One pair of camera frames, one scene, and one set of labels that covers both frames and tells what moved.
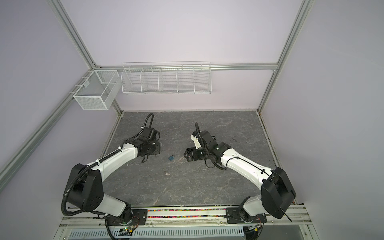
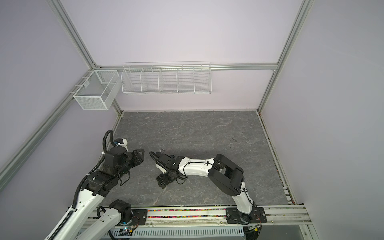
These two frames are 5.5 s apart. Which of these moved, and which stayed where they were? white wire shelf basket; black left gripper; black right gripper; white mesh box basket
Moved: black left gripper; black right gripper
Stayed: white wire shelf basket; white mesh box basket
